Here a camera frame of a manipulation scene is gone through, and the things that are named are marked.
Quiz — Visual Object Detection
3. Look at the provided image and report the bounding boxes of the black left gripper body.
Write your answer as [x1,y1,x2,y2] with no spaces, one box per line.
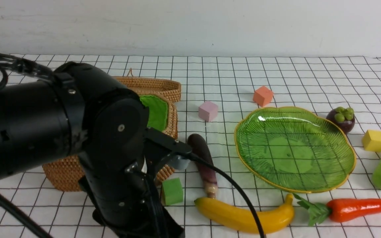
[78,152,185,238]

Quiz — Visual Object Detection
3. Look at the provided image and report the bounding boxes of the purple toy eggplant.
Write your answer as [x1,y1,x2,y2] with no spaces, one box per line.
[187,134,218,199]

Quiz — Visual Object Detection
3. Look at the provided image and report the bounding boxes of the yellow toy banana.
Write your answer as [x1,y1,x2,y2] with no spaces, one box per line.
[194,193,295,234]

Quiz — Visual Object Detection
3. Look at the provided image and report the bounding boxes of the orange toy carrot green leaves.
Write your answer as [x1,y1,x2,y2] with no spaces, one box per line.
[294,194,381,226]

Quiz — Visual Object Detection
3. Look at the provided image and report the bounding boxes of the dark purple toy mangosteen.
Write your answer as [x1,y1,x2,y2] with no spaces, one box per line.
[326,106,356,134]

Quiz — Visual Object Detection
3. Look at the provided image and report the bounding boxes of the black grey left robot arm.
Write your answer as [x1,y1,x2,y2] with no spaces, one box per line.
[0,53,191,238]

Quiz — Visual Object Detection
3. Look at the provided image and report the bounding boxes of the green foam cube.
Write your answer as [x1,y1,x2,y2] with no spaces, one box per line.
[161,178,184,206]

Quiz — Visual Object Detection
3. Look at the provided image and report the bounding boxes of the woven rattan basket green lining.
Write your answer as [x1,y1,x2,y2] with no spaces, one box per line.
[42,92,181,192]

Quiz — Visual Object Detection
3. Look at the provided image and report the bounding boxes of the woven rattan basket lid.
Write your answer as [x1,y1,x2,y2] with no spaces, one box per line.
[114,69,182,102]

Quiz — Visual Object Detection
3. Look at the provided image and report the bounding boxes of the pink foam cube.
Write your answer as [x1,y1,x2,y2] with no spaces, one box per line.
[198,101,218,122]

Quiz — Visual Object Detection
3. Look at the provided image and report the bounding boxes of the white black grid tablecloth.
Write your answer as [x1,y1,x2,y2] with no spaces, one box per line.
[0,55,381,238]

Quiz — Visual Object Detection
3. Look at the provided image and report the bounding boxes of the green glass leaf plate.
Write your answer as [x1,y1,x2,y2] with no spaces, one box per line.
[234,106,357,193]

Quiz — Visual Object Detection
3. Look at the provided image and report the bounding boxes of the orange foam cube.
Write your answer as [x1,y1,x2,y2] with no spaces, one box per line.
[253,86,274,107]

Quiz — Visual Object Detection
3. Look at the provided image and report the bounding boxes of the yellow foam cube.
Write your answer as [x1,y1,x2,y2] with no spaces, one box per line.
[361,130,381,152]

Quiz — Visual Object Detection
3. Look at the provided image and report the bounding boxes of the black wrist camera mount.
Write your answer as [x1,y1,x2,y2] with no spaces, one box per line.
[143,128,192,175]

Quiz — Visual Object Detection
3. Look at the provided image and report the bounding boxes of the black camera cable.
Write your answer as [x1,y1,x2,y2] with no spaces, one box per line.
[187,154,266,238]

